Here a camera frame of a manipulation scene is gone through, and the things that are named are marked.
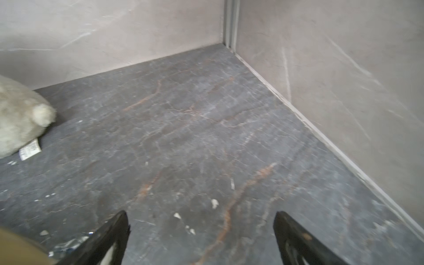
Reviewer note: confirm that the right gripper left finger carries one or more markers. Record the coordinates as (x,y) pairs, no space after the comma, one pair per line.
(106,246)

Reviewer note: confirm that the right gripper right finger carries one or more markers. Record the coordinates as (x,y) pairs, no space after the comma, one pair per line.
(299,247)

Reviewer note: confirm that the cream wavy glass vase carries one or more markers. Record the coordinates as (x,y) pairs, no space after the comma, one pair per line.
(17,250)

